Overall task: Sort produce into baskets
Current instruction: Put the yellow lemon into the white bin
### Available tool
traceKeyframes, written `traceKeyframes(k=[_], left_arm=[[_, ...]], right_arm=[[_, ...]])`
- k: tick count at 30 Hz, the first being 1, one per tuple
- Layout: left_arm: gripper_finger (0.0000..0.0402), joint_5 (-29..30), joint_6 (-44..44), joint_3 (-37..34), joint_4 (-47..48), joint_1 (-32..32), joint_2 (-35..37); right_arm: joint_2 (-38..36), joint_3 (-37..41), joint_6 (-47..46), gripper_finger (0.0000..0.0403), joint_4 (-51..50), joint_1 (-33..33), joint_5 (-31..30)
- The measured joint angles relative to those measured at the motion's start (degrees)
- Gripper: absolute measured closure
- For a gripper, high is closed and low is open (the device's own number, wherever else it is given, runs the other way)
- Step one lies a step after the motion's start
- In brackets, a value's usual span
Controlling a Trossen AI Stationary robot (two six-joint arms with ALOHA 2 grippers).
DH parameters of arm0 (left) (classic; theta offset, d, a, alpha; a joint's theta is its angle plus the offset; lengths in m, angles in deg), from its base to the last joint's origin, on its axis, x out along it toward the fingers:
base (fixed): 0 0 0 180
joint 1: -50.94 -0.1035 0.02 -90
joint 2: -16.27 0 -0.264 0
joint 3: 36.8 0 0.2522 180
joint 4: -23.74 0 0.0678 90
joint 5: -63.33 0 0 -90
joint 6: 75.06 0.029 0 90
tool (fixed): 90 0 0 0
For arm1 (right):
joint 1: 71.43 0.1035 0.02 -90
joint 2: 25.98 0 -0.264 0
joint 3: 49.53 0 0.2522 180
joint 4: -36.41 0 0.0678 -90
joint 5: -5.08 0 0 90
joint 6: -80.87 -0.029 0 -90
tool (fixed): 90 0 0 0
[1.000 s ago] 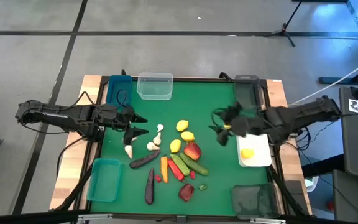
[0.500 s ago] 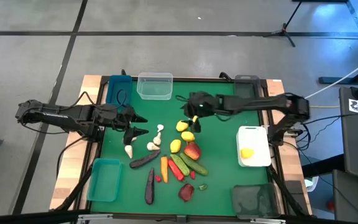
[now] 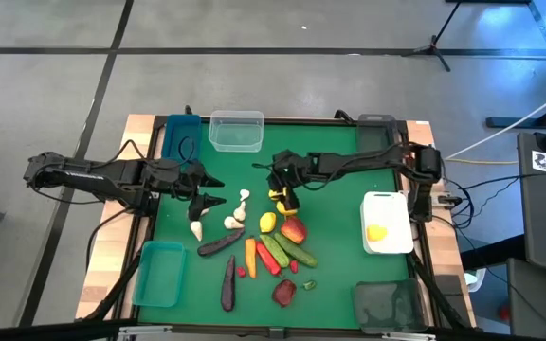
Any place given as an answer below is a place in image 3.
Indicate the yellow lemon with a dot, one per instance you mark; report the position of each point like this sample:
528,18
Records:
376,232
267,222
285,210

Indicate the black floor stand base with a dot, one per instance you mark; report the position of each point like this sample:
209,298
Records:
515,122

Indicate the green table mat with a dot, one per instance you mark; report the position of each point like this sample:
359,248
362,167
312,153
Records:
339,213

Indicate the teal plastic basket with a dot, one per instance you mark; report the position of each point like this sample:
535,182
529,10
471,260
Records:
159,274

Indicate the white plastic basket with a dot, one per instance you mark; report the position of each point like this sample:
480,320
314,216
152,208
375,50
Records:
391,213

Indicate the red and yellow apple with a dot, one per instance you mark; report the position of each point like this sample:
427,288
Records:
294,230

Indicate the light green cucumber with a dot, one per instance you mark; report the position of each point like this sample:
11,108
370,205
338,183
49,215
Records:
274,250

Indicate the long orange pepper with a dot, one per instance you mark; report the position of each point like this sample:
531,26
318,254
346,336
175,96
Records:
250,257

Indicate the dark grey equipment box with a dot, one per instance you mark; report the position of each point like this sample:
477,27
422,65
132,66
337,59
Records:
533,303

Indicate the black tripod stand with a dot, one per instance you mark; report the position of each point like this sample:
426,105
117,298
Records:
433,47

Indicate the dark blue plastic basket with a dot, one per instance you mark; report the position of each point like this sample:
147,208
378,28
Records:
178,135

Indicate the small red bell pepper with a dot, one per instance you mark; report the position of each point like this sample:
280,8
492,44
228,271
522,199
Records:
241,272
294,266

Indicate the dark green cucumber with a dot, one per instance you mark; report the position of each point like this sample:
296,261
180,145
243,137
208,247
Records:
296,250

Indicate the smoked translucent plastic basket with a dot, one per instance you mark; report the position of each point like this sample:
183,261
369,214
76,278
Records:
389,305
375,135

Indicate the long red pepper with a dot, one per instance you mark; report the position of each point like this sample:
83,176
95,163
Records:
268,258

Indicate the dark red apple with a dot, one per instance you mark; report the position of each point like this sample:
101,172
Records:
284,292

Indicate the white garlic bulb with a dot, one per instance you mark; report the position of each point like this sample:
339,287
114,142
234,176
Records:
196,229
239,213
231,222
244,194
204,212

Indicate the dark purple eggplant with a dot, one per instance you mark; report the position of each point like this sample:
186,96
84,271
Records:
221,242
228,283

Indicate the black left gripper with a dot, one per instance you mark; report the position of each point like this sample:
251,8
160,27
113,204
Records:
178,180

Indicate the yellow tape tag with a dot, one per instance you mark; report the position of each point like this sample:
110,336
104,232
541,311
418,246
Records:
277,194

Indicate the small green bell pepper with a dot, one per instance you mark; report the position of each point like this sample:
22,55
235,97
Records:
309,284

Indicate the clear plastic basket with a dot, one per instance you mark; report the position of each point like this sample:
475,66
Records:
236,132

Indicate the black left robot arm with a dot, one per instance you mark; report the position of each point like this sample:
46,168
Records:
88,176

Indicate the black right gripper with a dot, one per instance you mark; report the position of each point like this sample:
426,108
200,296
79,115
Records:
294,168

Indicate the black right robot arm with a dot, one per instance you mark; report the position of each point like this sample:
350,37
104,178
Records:
372,160

